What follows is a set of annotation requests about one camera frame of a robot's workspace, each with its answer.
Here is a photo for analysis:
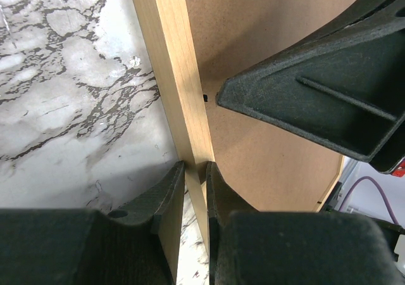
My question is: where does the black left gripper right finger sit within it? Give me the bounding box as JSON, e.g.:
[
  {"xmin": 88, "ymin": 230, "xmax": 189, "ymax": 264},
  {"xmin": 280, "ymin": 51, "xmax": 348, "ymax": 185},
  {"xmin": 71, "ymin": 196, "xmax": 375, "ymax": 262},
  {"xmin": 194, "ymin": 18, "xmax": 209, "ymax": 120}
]
[{"xmin": 206, "ymin": 162, "xmax": 404, "ymax": 284}]

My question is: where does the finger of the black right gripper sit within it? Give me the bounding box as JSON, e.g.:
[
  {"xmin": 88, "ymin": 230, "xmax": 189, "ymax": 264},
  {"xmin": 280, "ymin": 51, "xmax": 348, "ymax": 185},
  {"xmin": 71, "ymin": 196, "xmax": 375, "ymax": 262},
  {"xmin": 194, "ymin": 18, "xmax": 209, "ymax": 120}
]
[
  {"xmin": 217, "ymin": 30, "xmax": 404, "ymax": 174},
  {"xmin": 300, "ymin": 0, "xmax": 394, "ymax": 44}
]

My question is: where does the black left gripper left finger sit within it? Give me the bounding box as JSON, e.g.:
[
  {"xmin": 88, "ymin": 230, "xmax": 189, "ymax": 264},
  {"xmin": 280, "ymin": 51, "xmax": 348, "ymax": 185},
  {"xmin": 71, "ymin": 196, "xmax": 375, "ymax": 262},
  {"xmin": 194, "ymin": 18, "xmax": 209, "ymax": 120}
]
[{"xmin": 1, "ymin": 161, "xmax": 185, "ymax": 284}]

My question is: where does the brown frame backing board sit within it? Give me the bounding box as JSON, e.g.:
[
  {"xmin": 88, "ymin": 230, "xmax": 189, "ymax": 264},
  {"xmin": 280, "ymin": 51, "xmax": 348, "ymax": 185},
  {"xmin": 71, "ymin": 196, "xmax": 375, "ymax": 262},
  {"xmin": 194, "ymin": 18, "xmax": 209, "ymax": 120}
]
[{"xmin": 186, "ymin": 0, "xmax": 355, "ymax": 212}]

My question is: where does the light wooden picture frame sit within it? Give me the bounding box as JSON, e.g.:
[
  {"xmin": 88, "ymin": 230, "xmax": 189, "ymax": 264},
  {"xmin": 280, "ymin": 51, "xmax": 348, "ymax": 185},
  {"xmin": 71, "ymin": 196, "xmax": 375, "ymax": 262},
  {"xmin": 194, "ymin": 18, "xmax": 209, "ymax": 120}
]
[{"xmin": 126, "ymin": 0, "xmax": 346, "ymax": 257}]

